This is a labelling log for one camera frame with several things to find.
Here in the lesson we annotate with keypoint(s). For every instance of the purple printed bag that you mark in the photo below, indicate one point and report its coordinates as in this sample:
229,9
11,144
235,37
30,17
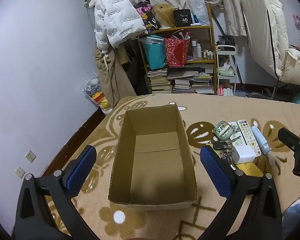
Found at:
146,15

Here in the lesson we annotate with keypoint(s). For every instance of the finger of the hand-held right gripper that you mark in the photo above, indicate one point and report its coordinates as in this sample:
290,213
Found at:
288,136

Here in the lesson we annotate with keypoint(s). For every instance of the wooden shelf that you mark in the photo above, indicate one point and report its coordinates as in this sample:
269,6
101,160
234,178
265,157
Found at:
211,55

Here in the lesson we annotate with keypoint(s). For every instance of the white puffer jacket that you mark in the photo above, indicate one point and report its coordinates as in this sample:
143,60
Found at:
115,17

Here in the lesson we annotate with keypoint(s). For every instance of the plain white remote control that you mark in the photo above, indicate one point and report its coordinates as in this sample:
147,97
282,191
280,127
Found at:
240,142

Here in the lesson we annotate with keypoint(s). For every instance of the green earbud case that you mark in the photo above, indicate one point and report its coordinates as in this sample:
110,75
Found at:
222,130

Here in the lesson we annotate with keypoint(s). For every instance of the black box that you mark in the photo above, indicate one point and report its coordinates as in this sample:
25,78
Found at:
183,17

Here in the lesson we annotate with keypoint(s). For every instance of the beige patterned blanket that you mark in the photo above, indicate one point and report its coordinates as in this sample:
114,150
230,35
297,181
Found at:
222,110

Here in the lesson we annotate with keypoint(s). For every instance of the bag of plush toys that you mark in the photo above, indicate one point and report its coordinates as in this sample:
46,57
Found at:
96,90

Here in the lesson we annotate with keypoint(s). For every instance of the row of pink and white bottles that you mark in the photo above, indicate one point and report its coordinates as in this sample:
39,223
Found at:
225,91

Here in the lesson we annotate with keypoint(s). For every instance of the light blue lint remover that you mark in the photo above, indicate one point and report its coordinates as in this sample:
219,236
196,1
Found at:
258,137

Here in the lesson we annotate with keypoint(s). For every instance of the black chair base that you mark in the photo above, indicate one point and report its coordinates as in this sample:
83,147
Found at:
265,95

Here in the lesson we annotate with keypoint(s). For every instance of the teal bag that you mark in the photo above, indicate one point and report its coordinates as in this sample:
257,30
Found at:
155,52

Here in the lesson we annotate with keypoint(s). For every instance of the stack of books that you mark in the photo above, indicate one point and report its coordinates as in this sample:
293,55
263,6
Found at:
162,81

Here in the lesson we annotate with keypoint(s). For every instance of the white plastic bag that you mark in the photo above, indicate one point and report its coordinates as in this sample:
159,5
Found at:
198,7

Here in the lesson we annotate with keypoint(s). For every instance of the white remote with coloured buttons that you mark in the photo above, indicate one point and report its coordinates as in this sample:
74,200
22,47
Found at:
247,135

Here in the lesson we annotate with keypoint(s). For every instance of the brown cardboard box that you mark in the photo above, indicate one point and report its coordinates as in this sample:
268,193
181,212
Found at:
155,160

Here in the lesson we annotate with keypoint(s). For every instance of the white wall socket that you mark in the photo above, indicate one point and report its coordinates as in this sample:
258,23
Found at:
30,156
19,172

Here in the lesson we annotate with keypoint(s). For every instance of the row of small cosmetic bottles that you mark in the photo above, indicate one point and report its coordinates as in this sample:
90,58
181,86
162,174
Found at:
198,51

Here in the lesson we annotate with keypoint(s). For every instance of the white padded recliner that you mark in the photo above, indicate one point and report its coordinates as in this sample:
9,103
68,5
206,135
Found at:
265,30

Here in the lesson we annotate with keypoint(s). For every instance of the person's leg in jeans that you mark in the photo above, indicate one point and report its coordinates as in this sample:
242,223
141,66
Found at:
295,217

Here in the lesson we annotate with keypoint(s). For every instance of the red gift bag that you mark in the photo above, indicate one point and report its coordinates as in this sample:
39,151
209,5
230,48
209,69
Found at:
176,52

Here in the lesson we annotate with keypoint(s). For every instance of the beige coat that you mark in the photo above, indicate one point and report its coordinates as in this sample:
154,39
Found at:
115,80

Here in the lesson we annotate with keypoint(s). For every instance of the blonde wig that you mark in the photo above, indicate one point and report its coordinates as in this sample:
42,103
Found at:
165,16

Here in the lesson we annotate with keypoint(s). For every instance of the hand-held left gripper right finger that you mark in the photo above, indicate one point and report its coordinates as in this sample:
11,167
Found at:
215,172

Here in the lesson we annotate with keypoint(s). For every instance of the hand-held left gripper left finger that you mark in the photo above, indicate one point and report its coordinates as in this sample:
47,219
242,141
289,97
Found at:
80,172

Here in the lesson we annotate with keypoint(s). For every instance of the bunch of keys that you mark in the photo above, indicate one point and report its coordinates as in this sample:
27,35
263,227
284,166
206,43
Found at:
220,145

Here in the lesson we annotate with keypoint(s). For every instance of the white charger block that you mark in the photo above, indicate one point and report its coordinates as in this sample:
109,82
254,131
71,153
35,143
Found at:
242,153

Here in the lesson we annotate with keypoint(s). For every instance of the white trolley cart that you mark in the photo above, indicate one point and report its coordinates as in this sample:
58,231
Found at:
226,52

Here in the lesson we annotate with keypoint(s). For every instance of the pink fan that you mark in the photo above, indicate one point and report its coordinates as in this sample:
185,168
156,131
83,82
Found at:
298,22

